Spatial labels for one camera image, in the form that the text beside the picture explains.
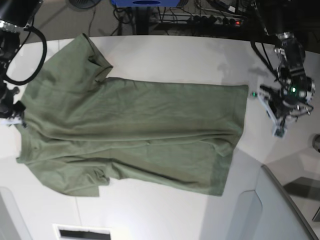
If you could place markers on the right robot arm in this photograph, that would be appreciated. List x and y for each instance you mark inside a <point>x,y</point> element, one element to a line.
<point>16,16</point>

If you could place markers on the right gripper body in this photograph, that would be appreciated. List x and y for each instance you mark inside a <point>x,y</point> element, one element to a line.
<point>9,109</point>

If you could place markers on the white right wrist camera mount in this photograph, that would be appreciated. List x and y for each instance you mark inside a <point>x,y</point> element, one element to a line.
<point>11,121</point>

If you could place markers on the green t-shirt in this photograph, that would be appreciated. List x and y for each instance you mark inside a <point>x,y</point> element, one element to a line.
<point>84,128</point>

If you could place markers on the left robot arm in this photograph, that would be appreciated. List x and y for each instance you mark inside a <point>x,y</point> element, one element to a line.
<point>290,73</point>

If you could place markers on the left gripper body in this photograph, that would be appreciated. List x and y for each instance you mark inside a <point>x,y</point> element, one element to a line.
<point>284,106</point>

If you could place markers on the black power strip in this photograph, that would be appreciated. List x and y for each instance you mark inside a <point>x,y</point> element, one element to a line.
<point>214,20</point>

